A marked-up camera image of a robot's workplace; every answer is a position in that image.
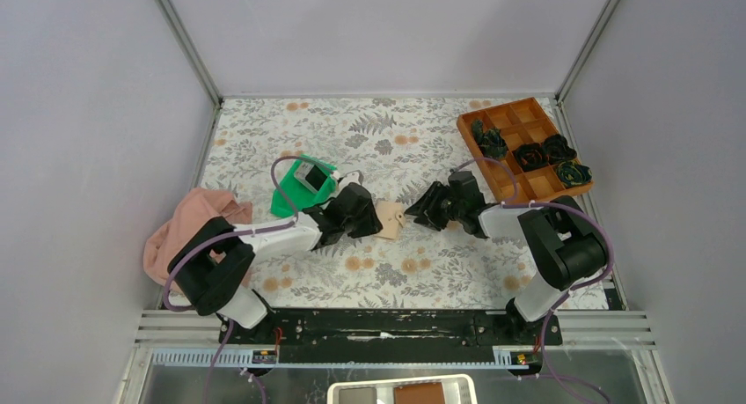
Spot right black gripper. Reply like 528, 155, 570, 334
405, 180, 465, 231

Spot beige blue card holder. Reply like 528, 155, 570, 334
376, 201, 406, 241

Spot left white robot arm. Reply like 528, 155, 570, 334
166, 182, 383, 343

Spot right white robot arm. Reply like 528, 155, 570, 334
405, 171, 614, 344

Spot stack of cards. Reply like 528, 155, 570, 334
294, 161, 315, 189

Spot green plastic bin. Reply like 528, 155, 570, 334
277, 154, 340, 210

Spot dark floral rolled sock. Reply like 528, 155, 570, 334
512, 143, 549, 173
541, 134, 577, 165
555, 161, 592, 188
471, 120, 508, 160

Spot floral patterned table mat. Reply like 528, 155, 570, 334
167, 96, 611, 311

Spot orange compartment tray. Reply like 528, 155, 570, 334
457, 98, 594, 203

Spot pink cloth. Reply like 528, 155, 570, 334
143, 187, 252, 286

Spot white device with screen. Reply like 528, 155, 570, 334
327, 374, 478, 403

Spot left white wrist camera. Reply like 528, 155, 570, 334
337, 170, 363, 189

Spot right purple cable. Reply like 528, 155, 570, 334
450, 156, 616, 402

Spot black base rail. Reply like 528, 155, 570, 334
219, 308, 563, 364

